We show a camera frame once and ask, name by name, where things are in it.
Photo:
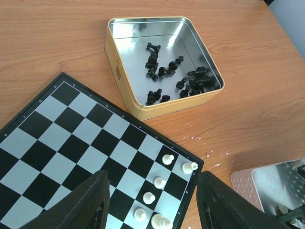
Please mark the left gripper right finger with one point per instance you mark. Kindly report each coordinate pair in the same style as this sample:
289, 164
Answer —
220, 207

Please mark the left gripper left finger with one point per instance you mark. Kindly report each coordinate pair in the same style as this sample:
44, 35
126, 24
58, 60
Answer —
86, 207

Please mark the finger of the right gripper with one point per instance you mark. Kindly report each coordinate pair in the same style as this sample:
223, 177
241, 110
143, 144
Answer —
300, 213

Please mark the white chess pawn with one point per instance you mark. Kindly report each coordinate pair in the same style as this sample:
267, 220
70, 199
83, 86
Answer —
148, 198
188, 168
167, 159

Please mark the white chess piece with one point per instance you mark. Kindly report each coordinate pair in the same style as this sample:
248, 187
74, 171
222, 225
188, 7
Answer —
159, 183
160, 222
140, 214

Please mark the black chess pieces pile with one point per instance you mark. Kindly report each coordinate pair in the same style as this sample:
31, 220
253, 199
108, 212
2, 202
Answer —
189, 84

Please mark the pink square tin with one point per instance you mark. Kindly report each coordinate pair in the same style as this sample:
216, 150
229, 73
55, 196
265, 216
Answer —
271, 186

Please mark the black and silver chessboard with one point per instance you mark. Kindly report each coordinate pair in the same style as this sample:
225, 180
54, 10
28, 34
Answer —
67, 133

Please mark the gold square tin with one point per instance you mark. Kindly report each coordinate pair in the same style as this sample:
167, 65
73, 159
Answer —
161, 65

